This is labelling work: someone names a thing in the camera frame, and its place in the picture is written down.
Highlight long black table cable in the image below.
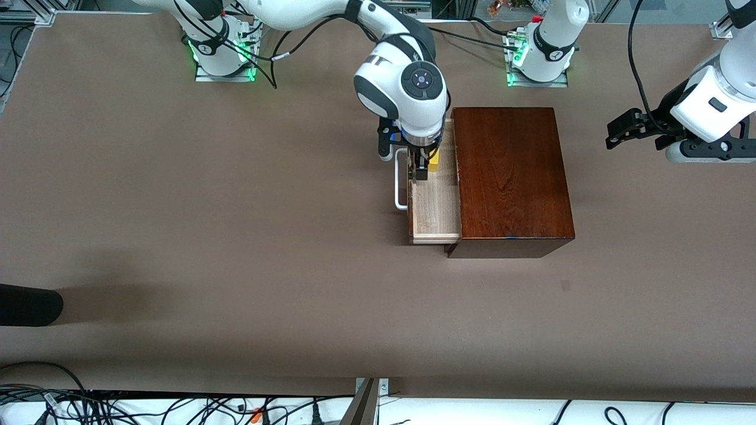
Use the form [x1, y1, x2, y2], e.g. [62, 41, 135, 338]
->
[428, 18, 526, 51]

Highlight black cylindrical object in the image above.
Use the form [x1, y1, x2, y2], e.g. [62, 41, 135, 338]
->
[0, 283, 64, 327]

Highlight dark slanted bar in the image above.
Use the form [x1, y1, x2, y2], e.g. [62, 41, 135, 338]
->
[340, 378, 379, 425]

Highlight dark brown wooden cabinet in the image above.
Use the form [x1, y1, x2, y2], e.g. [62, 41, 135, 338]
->
[444, 107, 576, 259]

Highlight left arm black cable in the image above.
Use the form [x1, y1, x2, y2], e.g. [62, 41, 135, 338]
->
[628, 0, 671, 122]

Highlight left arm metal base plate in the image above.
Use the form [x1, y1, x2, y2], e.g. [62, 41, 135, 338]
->
[505, 31, 569, 88]

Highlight wooden drawer with white handle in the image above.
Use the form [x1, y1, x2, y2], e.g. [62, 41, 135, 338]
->
[395, 118, 462, 244]

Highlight aluminium frame profile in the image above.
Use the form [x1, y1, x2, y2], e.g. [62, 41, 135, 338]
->
[0, 0, 57, 25]
[711, 0, 746, 41]

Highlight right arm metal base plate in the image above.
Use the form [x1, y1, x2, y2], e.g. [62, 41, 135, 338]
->
[195, 18, 258, 83]

